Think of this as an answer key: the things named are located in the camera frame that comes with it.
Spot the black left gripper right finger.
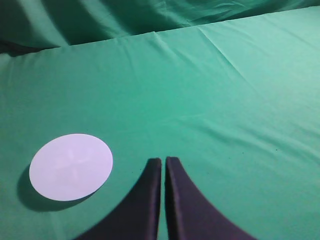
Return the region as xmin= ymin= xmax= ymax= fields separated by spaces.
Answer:
xmin=165 ymin=156 xmax=254 ymax=240

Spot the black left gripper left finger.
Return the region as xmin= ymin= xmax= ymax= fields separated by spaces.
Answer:
xmin=77 ymin=158 xmax=162 ymax=240

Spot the white round plate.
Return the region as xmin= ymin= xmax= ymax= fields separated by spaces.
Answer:
xmin=28 ymin=133 xmax=113 ymax=202

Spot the green table cloth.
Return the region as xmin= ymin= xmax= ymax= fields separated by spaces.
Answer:
xmin=0 ymin=6 xmax=320 ymax=240

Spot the green backdrop curtain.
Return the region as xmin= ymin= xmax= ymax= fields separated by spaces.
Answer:
xmin=0 ymin=0 xmax=320 ymax=54

